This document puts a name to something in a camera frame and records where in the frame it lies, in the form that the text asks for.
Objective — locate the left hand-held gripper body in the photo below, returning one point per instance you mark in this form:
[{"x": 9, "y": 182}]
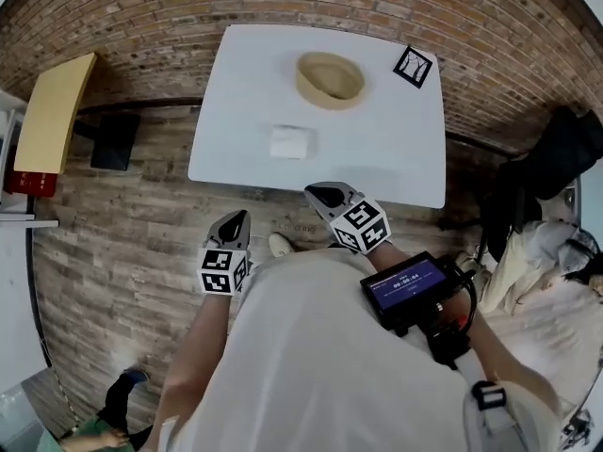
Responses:
[{"x": 221, "y": 271}]

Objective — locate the person's right forearm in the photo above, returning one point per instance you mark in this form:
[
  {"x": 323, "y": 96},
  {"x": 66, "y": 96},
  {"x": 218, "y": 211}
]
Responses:
[{"x": 393, "y": 258}]

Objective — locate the black framed tree picture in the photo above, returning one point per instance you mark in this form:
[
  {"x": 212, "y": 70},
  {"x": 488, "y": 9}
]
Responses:
[{"x": 412, "y": 66}]

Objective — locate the beige cloth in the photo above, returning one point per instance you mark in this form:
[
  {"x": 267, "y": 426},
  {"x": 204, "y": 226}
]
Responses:
[{"x": 509, "y": 271}]

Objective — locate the person's left forearm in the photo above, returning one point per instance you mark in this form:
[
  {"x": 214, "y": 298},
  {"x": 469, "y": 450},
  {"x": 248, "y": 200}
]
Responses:
[{"x": 193, "y": 346}]

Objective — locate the light wooden side table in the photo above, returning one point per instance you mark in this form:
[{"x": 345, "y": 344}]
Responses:
[{"x": 52, "y": 111}]

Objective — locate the black office chair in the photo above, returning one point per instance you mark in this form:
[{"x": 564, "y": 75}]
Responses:
[{"x": 560, "y": 158}]

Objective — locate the person's white shoe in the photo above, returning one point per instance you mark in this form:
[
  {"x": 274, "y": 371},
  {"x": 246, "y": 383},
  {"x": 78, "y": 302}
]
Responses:
[{"x": 280, "y": 244}]

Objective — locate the red box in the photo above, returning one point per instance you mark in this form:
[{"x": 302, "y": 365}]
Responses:
[{"x": 30, "y": 184}]

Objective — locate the person's white shirt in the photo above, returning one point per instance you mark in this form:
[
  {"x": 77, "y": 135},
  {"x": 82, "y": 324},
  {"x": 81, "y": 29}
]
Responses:
[{"x": 320, "y": 360}]

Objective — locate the black side table base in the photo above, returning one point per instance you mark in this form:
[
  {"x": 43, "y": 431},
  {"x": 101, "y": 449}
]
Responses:
[{"x": 113, "y": 141}]

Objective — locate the round beige container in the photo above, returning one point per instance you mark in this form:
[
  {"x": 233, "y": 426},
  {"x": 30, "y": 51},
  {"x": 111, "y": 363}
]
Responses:
[{"x": 308, "y": 91}]

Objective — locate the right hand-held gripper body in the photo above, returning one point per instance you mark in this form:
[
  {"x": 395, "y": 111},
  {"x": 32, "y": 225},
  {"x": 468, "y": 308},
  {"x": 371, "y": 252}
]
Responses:
[{"x": 360, "y": 226}]

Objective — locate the black screen monitor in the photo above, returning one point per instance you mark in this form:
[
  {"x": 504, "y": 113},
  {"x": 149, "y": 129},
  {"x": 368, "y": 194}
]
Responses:
[{"x": 405, "y": 283}]

